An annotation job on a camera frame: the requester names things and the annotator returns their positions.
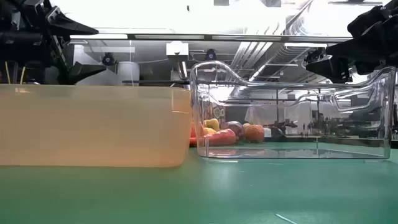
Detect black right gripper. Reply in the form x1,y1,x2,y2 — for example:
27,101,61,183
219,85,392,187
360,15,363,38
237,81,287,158
305,2,398,83

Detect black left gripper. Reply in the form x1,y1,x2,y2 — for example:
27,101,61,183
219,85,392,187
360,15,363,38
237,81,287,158
0,0,107,85

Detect orange translucent plastic bin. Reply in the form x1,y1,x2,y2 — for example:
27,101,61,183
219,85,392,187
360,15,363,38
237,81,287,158
0,83,193,168

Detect small orange fruit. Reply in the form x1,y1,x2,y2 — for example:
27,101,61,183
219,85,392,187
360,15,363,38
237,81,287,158
243,123,266,144

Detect small red tomato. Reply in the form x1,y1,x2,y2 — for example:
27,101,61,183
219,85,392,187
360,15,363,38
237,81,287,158
190,122,198,147

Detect dark purple-red fruit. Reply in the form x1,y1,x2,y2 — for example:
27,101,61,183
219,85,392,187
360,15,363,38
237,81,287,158
223,120,246,140

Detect red pepper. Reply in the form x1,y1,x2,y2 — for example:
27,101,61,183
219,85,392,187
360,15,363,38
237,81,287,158
203,128,238,147

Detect white cylinder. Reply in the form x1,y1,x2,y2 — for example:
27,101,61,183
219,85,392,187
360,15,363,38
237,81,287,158
117,61,141,85

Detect clear plastic bin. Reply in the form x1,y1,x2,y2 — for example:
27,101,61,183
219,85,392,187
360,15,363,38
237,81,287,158
188,60,396,160

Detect silver ceiling ducts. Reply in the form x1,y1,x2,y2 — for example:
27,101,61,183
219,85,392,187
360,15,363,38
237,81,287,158
231,18,313,82

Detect white ceiling box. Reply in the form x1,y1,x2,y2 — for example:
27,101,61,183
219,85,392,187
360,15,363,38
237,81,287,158
166,42,189,57

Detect green table mat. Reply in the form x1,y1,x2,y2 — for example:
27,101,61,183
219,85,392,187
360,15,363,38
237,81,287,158
0,141,398,224

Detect black ceiling device with cables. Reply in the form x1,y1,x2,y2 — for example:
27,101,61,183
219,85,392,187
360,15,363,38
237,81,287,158
303,46,331,65

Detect yellow cables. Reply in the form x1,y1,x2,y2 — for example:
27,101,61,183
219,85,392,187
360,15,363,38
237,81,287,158
4,60,26,85

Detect metal frame beam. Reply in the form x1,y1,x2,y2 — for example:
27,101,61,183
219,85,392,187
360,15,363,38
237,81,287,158
68,32,354,44

